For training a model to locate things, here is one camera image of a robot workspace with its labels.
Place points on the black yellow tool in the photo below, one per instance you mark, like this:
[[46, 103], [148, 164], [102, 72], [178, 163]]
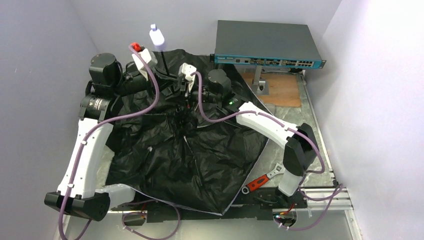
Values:
[[295, 70]]

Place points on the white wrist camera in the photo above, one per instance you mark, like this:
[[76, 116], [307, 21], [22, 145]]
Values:
[[143, 57], [186, 75]]

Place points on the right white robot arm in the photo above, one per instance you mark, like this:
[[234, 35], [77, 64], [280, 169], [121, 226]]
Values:
[[298, 141]]

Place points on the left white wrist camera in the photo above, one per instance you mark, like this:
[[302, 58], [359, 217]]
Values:
[[143, 57]]

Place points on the wooden base board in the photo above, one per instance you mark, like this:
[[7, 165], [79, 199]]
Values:
[[283, 90]]

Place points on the network switch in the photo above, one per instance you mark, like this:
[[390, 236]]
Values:
[[266, 44]]

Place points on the pink umbrella case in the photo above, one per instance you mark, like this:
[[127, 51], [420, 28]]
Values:
[[270, 107]]

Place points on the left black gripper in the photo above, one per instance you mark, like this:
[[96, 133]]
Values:
[[163, 81]]

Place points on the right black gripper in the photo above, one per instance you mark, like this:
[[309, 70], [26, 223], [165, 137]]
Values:
[[187, 91]]

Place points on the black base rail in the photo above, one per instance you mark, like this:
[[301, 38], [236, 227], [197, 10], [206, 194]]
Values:
[[262, 204]]

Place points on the red handled adjustable wrench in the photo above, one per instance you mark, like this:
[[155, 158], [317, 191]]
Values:
[[260, 181]]

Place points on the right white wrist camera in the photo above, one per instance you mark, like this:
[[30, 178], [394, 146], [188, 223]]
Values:
[[186, 75]]

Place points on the lilac umbrella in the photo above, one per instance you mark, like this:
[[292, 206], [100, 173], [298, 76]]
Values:
[[173, 154]]

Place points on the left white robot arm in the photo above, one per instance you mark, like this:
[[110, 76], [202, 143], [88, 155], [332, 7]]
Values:
[[77, 194]]

